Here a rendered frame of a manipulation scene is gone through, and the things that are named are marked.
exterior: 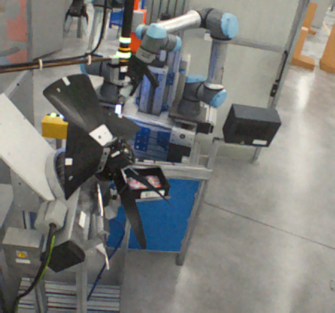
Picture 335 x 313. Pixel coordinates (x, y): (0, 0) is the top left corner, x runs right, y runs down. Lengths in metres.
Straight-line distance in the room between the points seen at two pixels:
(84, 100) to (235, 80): 2.19
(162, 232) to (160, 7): 1.40
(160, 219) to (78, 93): 1.12
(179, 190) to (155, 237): 0.43
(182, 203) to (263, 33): 1.82
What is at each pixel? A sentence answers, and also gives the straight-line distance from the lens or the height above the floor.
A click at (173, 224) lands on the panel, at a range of 2.15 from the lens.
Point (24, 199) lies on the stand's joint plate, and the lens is 1.34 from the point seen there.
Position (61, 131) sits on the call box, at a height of 1.03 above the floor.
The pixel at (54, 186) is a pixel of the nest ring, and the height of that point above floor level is 1.11.
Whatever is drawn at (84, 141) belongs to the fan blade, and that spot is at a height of 1.36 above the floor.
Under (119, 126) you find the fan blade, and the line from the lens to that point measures 1.45.
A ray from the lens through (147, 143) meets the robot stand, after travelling 2.12.
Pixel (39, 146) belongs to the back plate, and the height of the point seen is 1.18.
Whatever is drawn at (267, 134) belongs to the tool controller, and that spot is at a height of 1.14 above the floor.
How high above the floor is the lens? 1.90
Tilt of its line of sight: 31 degrees down
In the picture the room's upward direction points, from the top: 11 degrees clockwise
